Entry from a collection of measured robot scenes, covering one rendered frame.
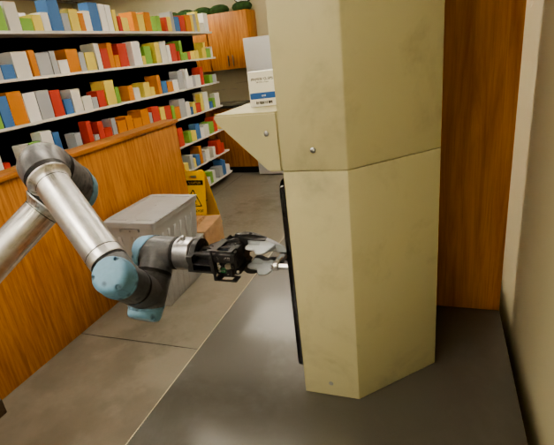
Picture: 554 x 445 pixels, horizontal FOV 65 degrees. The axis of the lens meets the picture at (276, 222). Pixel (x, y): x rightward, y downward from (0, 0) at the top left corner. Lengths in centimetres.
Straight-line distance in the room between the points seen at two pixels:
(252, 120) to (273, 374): 56
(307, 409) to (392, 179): 48
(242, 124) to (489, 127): 56
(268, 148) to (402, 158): 23
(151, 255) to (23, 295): 195
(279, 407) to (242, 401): 8
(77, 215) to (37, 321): 207
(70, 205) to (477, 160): 88
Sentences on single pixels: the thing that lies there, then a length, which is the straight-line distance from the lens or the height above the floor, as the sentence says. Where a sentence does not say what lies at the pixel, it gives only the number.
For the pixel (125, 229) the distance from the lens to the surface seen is 310.
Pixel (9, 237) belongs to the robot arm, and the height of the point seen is 126.
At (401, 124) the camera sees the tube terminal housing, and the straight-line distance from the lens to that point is 77.
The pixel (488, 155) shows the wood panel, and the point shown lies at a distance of 109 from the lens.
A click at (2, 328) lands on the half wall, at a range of 286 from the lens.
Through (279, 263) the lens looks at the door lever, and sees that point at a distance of 88.
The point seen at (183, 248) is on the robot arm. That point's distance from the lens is 97.
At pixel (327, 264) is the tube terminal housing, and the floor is 124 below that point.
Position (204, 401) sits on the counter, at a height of 94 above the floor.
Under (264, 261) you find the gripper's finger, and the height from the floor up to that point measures 118.
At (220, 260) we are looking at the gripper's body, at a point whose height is 121.
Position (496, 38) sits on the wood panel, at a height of 158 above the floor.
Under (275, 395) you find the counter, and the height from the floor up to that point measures 94.
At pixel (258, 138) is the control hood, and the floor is 147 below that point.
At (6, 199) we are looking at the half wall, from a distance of 280.
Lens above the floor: 160
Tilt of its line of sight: 21 degrees down
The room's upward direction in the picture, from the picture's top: 7 degrees counter-clockwise
